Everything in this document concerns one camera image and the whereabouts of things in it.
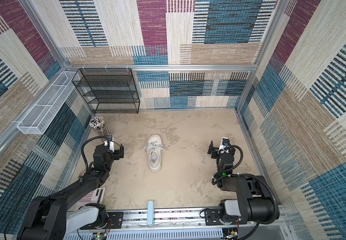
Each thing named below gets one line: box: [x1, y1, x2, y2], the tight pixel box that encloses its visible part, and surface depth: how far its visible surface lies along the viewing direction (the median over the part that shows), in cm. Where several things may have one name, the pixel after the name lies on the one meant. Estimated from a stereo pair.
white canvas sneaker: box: [147, 134, 162, 173], surface depth 91 cm
